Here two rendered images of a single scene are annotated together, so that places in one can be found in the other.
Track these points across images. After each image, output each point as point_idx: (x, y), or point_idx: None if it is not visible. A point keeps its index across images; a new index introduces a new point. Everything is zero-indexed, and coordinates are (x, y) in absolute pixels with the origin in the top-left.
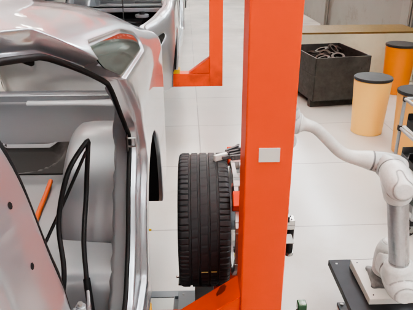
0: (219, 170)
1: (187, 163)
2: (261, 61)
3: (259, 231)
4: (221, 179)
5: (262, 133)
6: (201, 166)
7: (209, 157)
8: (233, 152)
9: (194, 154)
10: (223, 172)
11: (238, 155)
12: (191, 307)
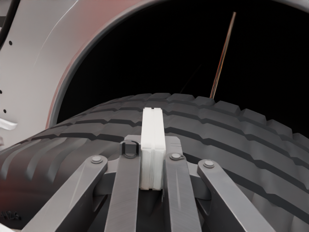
0: (70, 139)
1: (177, 99)
2: None
3: None
4: (20, 146)
5: None
6: (140, 115)
7: (208, 146)
8: (167, 212)
9: (276, 141)
10: (41, 147)
11: (62, 186)
12: None
